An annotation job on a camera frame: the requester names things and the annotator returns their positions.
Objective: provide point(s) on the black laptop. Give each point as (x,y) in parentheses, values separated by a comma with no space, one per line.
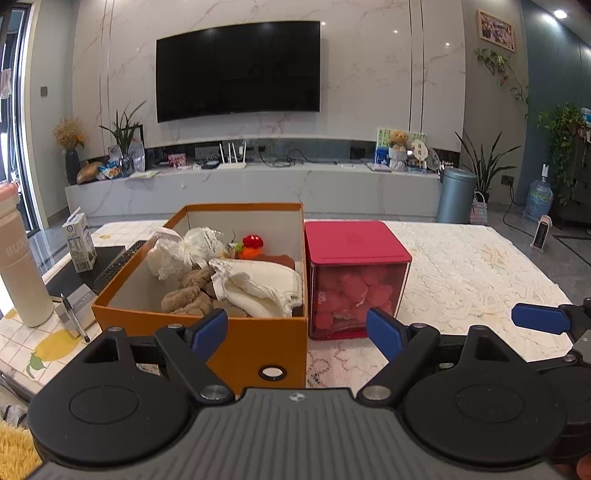
(83,272)

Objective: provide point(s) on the framed wall picture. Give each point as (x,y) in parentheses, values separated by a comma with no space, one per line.
(496,30)

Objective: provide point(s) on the blue water jug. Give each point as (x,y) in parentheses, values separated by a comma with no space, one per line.
(538,201)

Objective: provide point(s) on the hanging vine plant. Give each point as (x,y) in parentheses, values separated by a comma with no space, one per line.
(503,74)

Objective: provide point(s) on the brown plush toy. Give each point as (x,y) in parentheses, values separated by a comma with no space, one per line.
(189,295)

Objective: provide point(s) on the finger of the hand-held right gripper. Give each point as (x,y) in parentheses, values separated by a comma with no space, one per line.
(538,318)

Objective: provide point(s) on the green leafy potted plant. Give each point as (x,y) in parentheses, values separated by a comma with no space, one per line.
(122,134)

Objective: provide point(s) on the grey blue trash can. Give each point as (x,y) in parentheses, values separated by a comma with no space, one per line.
(456,196)

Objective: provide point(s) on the lemon print table mat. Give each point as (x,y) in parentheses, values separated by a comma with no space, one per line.
(27,341)

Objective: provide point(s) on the orange red knitted toy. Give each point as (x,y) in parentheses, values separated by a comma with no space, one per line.
(249,247)

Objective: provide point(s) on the white marble television cabinet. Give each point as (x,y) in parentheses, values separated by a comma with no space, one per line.
(277,189)

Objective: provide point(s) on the hanging pink cloth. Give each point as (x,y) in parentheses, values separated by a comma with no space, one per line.
(4,83)

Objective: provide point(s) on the orange cardboard box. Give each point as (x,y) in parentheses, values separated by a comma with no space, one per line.
(258,341)

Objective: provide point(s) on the milk carton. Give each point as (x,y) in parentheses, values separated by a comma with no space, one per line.
(79,242)

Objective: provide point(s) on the white lace tablecloth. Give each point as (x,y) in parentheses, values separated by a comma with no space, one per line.
(461,286)

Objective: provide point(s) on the green white picture card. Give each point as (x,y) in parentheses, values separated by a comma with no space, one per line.
(382,138)

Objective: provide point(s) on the black wall television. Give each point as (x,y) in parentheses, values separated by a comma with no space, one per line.
(238,71)

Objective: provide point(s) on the white router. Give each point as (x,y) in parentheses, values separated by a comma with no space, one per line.
(231,165)

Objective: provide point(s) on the large bushy houseplant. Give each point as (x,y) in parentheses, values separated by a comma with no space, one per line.
(565,143)

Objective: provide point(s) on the white plastic wrap bundle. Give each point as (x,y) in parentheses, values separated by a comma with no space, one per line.
(166,258)

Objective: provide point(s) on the cream cloth bag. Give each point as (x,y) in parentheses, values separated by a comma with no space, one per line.
(263,286)

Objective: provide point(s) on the beige thermos bottle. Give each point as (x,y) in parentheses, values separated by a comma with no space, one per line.
(23,277)

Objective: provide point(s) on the yellow fluffy rug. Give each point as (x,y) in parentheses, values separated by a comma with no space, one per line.
(16,454)

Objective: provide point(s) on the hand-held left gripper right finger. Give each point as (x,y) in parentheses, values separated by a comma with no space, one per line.
(385,332)

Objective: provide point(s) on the red lidded clear box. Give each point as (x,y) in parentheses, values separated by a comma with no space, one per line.
(355,244)

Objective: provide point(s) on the pink small heater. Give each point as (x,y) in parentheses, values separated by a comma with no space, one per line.
(541,235)

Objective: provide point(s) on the snake plant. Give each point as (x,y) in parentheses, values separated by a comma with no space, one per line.
(485,170)

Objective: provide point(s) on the grey small box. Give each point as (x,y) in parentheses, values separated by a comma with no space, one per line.
(87,302)

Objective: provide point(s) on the golden bowl ornament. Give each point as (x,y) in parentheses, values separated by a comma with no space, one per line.
(90,173)

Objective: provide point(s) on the black pen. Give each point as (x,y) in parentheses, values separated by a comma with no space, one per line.
(76,318)

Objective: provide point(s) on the teddy bear figure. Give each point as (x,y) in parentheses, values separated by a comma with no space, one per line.
(399,150)

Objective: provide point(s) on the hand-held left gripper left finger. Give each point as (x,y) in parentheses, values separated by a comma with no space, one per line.
(210,330)

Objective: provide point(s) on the vase with dried flowers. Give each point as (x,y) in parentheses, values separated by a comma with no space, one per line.
(69,138)

